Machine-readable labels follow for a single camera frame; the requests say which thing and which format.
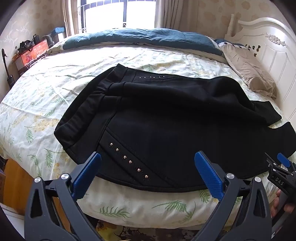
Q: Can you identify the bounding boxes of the black pants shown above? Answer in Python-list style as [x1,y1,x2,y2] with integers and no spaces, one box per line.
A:
[54,65,295,193]

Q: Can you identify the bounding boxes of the person right hand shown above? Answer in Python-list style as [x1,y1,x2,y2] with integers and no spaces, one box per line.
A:
[270,189,296,218]

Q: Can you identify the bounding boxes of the beige curtain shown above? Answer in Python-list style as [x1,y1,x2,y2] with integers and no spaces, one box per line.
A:
[154,0,199,32]

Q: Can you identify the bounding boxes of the beige pillow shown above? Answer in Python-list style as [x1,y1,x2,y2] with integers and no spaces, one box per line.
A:
[220,45,276,98]

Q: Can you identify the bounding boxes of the floral bed sheet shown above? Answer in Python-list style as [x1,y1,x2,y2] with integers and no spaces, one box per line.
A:
[1,45,289,228]

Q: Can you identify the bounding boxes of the polka dot pillow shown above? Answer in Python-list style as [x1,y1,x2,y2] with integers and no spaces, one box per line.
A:
[214,39,246,49]

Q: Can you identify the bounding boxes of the red cardboard box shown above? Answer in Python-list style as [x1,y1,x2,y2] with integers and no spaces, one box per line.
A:
[15,39,49,76]

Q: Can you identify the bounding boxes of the white carved headboard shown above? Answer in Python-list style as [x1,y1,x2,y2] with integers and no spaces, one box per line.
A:
[225,14,296,127]

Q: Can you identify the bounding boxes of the teal quilt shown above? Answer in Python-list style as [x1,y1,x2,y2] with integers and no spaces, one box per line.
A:
[63,28,223,56]

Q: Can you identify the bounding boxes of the black bag on box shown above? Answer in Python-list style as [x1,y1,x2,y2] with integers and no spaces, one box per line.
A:
[18,34,40,54]

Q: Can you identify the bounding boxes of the black stick vacuum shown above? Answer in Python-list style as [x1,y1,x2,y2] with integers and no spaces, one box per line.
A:
[1,48,15,88]

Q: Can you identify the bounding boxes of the blue storage box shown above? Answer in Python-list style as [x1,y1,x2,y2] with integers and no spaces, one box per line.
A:
[51,27,65,37]

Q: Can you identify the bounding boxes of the window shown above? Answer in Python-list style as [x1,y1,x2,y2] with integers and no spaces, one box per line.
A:
[77,0,156,33]

